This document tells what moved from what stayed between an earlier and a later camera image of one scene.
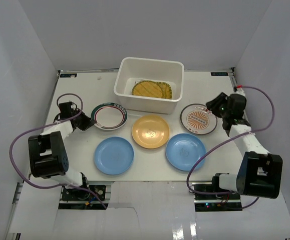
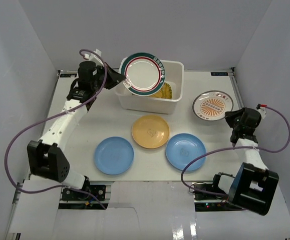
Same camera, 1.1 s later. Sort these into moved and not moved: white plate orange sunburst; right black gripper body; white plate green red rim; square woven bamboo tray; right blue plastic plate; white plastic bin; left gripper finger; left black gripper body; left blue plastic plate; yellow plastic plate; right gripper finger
Moved: right black gripper body; right gripper finger; left black gripper body; white plate green red rim; white plate orange sunburst; left gripper finger
Not moved: yellow plastic plate; left blue plastic plate; square woven bamboo tray; right blue plastic plate; white plastic bin
